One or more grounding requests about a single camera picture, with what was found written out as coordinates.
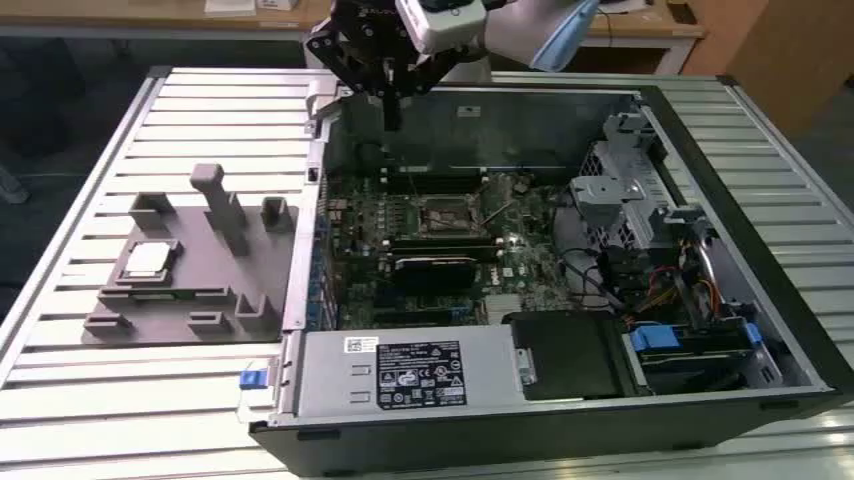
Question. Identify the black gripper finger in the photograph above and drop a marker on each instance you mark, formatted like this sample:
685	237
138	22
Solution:
334	52
420	82

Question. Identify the silver topped CPU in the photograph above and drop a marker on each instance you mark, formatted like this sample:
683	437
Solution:
150	257

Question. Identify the CPU socket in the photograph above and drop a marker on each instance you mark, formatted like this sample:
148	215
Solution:
443	220

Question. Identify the small white box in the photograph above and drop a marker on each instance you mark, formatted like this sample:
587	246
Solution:
276	4

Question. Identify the white paper sheet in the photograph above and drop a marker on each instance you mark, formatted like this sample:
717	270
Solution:
230	6

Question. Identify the black RAM slot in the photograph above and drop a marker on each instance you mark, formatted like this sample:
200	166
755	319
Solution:
434	186
443	240
434	176
443	251
443	246
443	257

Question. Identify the pale blue teach pendant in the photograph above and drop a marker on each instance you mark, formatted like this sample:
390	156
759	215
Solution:
563	42

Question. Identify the wooden desk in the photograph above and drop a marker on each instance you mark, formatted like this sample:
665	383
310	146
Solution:
134	22

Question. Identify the silver metal drive cage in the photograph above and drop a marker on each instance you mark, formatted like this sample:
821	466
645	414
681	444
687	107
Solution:
623	167

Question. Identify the green motherboard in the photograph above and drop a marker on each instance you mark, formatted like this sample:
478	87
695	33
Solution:
534	235

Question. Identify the black graphics card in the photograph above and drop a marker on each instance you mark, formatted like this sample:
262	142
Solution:
434	277

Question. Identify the dark office chair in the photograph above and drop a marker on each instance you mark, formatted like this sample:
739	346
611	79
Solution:
40	90

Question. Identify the silver chipset heatsink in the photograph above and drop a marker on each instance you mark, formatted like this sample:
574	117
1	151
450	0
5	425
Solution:
502	307

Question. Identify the grey parts rack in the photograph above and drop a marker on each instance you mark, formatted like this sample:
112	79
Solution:
200	280

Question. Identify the green RAM stick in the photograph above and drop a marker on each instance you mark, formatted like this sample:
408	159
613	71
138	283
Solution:
163	297

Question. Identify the wooden cabinet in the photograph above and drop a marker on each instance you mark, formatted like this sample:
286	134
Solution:
787	60

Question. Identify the silver power supply unit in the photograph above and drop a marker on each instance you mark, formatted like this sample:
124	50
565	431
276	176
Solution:
320	370

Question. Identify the blue disk carrier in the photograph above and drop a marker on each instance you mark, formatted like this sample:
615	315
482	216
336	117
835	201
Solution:
650	340

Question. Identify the blue case latch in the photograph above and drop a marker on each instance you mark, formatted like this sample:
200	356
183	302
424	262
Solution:
252	379

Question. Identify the blue plastic tab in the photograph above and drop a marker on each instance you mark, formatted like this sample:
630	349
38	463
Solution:
753	334

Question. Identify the black PC case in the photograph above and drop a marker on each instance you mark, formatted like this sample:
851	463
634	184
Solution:
534	440

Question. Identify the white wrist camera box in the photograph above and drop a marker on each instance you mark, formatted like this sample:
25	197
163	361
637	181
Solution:
447	30

